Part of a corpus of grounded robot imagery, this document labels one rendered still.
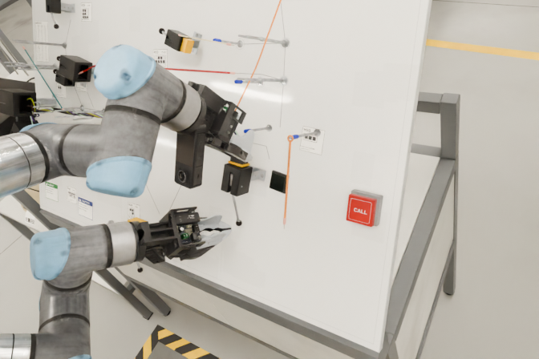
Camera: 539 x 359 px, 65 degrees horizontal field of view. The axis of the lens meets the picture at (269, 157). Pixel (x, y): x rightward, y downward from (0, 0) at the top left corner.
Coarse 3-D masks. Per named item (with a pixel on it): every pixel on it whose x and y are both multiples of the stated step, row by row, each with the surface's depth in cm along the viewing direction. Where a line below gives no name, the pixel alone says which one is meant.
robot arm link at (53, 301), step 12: (48, 288) 69; (60, 288) 68; (72, 288) 69; (84, 288) 71; (48, 300) 69; (60, 300) 68; (72, 300) 69; (84, 300) 71; (48, 312) 67; (60, 312) 67; (72, 312) 67; (84, 312) 69
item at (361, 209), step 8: (352, 200) 77; (360, 200) 76; (368, 200) 75; (376, 200) 75; (352, 208) 77; (360, 208) 76; (368, 208) 75; (352, 216) 77; (360, 216) 76; (368, 216) 75; (368, 224) 76
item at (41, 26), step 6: (36, 24) 130; (42, 24) 128; (36, 30) 131; (42, 30) 129; (36, 36) 131; (42, 36) 129; (36, 48) 132; (42, 48) 130; (48, 48) 128; (36, 54) 132; (42, 54) 131; (48, 54) 129; (36, 60) 133; (42, 60) 131; (48, 60) 129
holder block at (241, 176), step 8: (224, 168) 85; (232, 168) 84; (240, 168) 83; (248, 168) 85; (224, 176) 85; (240, 176) 83; (248, 176) 85; (224, 184) 85; (232, 184) 84; (240, 184) 84; (248, 184) 86; (232, 192) 85; (240, 192) 85; (248, 192) 87
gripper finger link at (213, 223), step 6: (210, 216) 83; (216, 216) 83; (198, 222) 83; (204, 222) 84; (210, 222) 85; (216, 222) 86; (222, 222) 88; (204, 228) 85; (210, 228) 86; (216, 228) 87; (222, 228) 87; (228, 228) 88
